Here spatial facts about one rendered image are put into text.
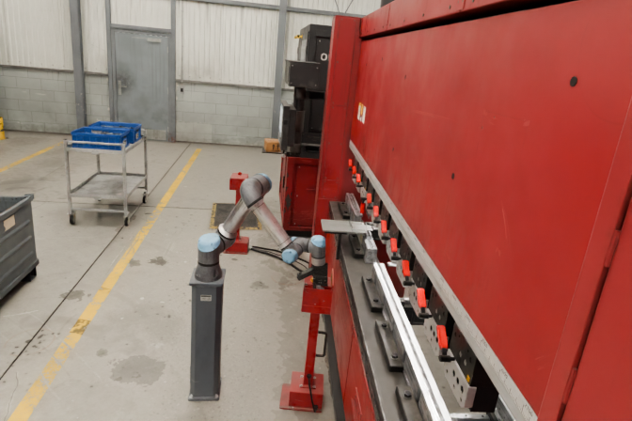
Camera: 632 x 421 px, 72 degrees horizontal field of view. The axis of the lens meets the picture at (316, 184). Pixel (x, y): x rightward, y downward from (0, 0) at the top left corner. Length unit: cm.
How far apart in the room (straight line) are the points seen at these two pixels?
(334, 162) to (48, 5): 768
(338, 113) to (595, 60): 268
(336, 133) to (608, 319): 307
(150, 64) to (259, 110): 230
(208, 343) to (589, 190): 222
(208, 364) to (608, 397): 244
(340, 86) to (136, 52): 667
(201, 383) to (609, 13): 259
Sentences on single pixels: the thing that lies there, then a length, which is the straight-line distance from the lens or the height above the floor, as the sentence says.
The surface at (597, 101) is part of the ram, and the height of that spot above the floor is 197.
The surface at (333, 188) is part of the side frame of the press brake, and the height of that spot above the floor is 98.
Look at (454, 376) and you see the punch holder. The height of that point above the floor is 122.
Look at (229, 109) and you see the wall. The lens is 939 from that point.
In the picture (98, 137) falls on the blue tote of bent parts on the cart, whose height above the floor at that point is 97.
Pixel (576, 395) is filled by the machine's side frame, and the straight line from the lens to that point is 52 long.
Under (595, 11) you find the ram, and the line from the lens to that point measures 91.
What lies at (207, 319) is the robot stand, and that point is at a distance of 259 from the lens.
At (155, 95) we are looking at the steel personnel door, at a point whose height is 94.
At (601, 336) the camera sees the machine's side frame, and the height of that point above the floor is 178.
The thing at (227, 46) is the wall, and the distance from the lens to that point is 931.
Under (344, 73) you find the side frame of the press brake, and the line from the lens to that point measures 339.
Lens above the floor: 200
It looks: 16 degrees down
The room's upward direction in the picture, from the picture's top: 5 degrees clockwise
